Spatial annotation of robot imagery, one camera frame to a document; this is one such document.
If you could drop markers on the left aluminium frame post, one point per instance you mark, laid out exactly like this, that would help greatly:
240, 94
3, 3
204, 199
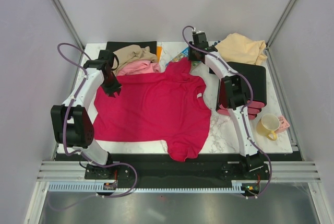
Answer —
68, 23

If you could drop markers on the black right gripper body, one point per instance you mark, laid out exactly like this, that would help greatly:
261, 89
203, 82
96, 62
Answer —
191, 53

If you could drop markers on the navy white folded cloth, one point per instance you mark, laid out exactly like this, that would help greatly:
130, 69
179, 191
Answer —
213, 47

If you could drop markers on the magenta t shirt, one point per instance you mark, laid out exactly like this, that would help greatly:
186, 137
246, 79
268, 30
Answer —
165, 106

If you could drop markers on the cream yellow t shirt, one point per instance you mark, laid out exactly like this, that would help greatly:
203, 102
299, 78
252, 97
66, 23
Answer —
238, 48

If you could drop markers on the black pink drawer organizer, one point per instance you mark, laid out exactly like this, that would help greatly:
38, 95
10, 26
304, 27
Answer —
256, 75

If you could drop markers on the right aluminium frame post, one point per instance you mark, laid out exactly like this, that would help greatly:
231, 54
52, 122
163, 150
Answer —
285, 14

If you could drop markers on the white slotted cable duct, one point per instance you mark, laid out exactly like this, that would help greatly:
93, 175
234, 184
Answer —
104, 187

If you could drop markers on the black notebook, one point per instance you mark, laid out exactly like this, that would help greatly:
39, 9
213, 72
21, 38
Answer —
114, 46

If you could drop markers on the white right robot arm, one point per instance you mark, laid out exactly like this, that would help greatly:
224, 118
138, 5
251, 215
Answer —
237, 91

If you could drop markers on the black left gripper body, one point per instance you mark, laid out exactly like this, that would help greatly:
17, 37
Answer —
110, 83

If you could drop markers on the light pink t shirt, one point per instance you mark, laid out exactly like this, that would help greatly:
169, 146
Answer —
139, 67

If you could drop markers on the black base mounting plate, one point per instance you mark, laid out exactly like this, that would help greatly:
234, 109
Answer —
207, 170

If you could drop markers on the yellow mug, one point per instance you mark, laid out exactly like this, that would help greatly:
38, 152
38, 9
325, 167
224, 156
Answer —
267, 126

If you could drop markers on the aluminium frame post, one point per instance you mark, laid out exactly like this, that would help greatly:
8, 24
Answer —
68, 23
285, 14

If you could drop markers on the pink small box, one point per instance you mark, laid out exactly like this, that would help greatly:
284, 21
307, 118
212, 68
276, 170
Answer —
284, 124

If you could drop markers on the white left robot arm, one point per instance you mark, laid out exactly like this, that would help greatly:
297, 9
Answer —
71, 122

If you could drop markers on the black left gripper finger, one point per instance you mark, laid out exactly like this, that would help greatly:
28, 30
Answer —
110, 94
117, 92

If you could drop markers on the beige t shirt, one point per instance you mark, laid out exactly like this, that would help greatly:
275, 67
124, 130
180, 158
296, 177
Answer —
133, 53

